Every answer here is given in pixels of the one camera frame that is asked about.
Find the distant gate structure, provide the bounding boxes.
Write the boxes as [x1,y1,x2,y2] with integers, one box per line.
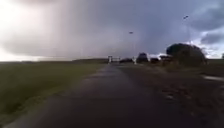
[107,55,121,64]

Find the dark low bushes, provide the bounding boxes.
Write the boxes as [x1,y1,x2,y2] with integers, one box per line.
[119,57,135,64]

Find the long low building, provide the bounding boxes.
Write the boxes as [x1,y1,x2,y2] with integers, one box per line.
[71,58,109,65]

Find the dark wet asphalt road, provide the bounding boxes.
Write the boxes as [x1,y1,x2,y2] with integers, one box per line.
[3,63,201,128]

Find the street lamp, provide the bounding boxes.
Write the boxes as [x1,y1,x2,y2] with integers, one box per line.
[181,14,193,46]
[128,31,137,63]

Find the large rounded bush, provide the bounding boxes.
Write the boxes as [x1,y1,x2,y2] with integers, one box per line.
[165,42,208,67]

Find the grass field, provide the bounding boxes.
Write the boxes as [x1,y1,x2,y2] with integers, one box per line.
[0,60,107,127]

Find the dark gravel strip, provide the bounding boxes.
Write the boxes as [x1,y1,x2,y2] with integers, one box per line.
[116,63,224,128]

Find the puddle strip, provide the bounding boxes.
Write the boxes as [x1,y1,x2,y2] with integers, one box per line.
[202,75,224,83]

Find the grass verge with embankment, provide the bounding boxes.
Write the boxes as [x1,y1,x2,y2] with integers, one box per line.
[146,58,224,78]

